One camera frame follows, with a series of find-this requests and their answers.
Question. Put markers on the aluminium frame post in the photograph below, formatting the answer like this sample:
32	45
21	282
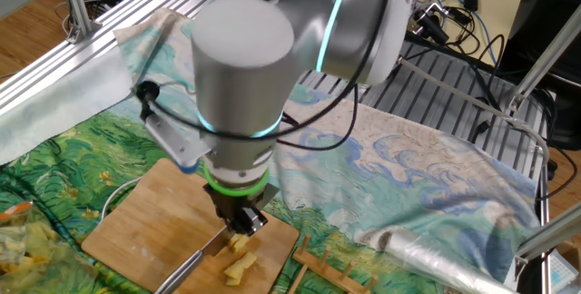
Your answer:
554	235
544	58
75	3

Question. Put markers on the steel cleaver knife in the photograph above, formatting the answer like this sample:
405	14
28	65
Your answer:
181	273

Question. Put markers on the large black case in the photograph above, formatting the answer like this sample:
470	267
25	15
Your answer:
558	12

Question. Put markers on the wooden cutting board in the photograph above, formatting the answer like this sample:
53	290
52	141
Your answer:
150	226

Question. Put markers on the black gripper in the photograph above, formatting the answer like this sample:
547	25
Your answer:
233	205

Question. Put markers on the bag of chopped potato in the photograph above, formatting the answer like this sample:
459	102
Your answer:
32	257

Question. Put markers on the black clamp mount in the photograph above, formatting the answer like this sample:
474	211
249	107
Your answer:
431	26

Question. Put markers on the clear plastic wrap roll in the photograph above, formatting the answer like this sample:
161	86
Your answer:
436	260

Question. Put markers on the black plug connector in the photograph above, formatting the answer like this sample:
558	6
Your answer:
482	127

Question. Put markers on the wooden peg rack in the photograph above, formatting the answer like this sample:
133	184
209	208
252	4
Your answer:
336	271

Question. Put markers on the painted landscape tablecloth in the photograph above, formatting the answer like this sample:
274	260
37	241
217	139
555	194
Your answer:
408	171

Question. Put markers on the black power adapter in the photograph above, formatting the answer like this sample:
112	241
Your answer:
471	0

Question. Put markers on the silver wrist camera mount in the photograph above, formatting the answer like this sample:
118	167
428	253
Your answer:
177	142

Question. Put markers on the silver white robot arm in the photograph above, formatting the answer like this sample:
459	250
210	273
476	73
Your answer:
245	67

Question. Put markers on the white grid tray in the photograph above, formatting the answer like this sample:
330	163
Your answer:
563	276

